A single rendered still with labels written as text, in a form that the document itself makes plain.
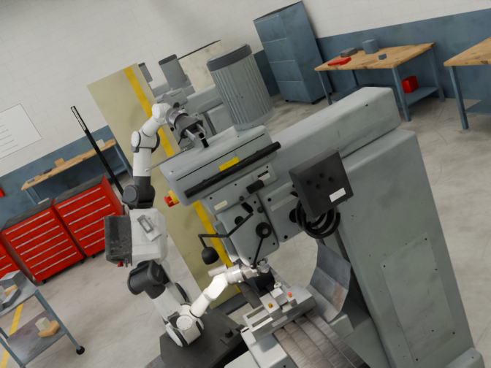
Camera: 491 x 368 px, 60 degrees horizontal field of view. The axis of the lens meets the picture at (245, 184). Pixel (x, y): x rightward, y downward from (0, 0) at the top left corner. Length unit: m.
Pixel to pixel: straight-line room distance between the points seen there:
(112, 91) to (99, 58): 7.30
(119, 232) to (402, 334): 1.53
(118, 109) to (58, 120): 7.36
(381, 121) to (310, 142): 0.38
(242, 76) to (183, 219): 2.18
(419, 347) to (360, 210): 0.91
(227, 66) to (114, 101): 1.85
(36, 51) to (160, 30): 2.79
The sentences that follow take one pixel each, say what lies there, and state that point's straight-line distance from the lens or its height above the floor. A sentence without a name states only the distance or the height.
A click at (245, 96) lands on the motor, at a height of 2.03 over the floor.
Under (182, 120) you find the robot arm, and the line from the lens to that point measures 1.93.
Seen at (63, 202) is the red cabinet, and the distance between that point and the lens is 6.56.
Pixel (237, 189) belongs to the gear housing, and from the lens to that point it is 1.83.
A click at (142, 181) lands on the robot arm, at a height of 1.79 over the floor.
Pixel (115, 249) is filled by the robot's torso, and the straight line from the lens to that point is 2.16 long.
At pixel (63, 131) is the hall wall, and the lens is 10.87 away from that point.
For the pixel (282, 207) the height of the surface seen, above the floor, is 1.51.
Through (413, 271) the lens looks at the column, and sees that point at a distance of 2.33.
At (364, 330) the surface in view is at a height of 0.68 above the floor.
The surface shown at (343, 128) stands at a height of 1.69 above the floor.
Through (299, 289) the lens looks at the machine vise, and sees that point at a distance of 2.29.
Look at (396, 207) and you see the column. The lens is 2.13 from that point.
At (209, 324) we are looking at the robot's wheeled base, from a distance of 3.12.
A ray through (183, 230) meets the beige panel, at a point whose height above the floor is 0.88.
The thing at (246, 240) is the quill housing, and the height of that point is 1.45.
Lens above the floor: 2.35
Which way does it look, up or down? 21 degrees down
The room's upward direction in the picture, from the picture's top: 25 degrees counter-clockwise
